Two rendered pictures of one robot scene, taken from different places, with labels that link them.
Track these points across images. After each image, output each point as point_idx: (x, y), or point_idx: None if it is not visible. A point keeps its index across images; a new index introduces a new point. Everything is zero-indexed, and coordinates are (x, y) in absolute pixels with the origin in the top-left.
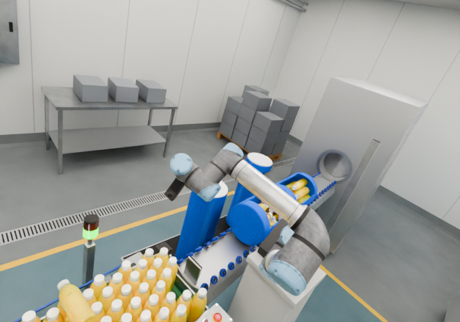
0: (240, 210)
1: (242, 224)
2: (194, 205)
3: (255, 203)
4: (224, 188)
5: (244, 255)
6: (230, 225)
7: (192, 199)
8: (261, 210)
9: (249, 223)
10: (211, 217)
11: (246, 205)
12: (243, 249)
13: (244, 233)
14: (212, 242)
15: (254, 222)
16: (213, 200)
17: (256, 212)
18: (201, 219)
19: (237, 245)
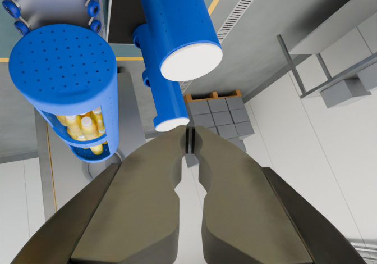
0: (94, 79)
1: (73, 57)
2: (194, 14)
3: (79, 112)
4: (171, 75)
5: (7, 1)
6: (99, 36)
7: (202, 22)
8: (56, 112)
9: (59, 71)
10: (154, 19)
11: (88, 98)
12: (38, 13)
13: (58, 41)
14: None
15: (47, 82)
16: (169, 49)
17: (56, 103)
18: (166, 2)
19: (53, 10)
